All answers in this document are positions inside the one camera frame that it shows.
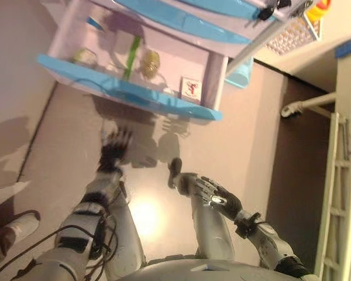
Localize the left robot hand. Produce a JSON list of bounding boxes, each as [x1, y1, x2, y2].
[[98, 127, 135, 170]]

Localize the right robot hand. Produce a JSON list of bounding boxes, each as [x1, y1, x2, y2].
[[194, 174, 243, 220]]

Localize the blue front cart drawer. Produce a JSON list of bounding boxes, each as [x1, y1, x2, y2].
[[36, 0, 230, 121]]

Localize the left robot leg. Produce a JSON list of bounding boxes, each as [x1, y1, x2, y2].
[[105, 181, 146, 280]]

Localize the white box green stripe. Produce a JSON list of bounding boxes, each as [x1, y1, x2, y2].
[[122, 36, 142, 80]]

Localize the small wrapped item left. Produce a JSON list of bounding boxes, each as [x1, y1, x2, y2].
[[73, 48, 98, 68]]

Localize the white and blue box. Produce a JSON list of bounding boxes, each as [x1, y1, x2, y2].
[[86, 16, 105, 32]]

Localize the light blue waste bin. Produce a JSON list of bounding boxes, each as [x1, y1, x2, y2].
[[225, 58, 254, 88]]

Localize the person in plaid shirt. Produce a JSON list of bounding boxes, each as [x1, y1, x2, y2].
[[0, 200, 42, 270]]

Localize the white medical cart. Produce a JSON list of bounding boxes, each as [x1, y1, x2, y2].
[[73, 0, 314, 71]]

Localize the white mesh basket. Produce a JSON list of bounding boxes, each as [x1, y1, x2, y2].
[[264, 8, 324, 56]]

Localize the blue bed corner bumper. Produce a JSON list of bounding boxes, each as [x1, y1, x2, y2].
[[334, 39, 351, 59]]

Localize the yellow sharps container red lid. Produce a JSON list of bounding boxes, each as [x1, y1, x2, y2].
[[305, 0, 331, 21]]

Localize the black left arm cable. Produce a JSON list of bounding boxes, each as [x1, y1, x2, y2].
[[0, 216, 118, 281]]

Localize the white bed side rail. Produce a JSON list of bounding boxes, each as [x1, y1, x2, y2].
[[314, 112, 351, 281]]

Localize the white bed frame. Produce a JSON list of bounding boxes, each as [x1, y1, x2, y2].
[[254, 35, 351, 118]]

